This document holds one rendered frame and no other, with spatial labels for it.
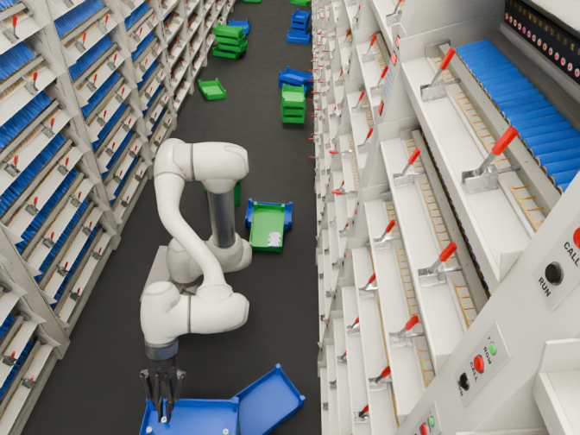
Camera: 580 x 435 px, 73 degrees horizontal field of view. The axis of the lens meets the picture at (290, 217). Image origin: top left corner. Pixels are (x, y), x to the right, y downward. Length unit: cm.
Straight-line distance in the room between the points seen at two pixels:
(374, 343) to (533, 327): 69
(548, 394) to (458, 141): 38
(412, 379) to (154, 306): 65
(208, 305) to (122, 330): 116
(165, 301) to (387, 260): 58
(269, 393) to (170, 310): 97
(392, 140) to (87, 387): 170
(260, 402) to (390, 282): 116
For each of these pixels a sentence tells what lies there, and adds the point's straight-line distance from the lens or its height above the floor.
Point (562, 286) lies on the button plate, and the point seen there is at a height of 158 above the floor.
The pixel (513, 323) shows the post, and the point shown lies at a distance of 45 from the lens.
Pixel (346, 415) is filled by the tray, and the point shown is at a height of 51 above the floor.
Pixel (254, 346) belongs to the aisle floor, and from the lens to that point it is 208.
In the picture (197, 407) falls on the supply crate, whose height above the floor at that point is 40.
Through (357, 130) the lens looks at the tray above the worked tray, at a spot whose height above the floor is 111.
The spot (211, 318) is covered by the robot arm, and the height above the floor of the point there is 89.
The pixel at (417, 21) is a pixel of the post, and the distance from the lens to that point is 93.
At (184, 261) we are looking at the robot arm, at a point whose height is 44.
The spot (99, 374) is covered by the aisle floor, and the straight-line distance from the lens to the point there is 214.
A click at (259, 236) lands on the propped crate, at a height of 4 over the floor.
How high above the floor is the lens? 182
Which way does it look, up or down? 43 degrees down
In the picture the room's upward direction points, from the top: 6 degrees clockwise
